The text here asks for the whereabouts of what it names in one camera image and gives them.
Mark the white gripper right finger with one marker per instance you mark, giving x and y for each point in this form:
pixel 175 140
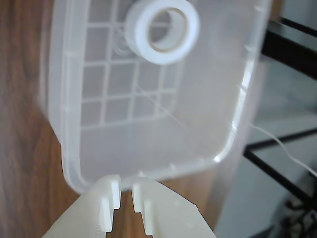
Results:
pixel 171 215

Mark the clear plastic storage box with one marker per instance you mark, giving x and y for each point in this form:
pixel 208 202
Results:
pixel 210 99

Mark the black metal frame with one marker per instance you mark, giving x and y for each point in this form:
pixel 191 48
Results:
pixel 292 49

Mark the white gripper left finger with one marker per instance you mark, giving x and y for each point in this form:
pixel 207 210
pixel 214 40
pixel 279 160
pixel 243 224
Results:
pixel 86 213

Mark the white tape roll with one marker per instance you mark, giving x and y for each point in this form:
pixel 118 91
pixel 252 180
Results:
pixel 138 42

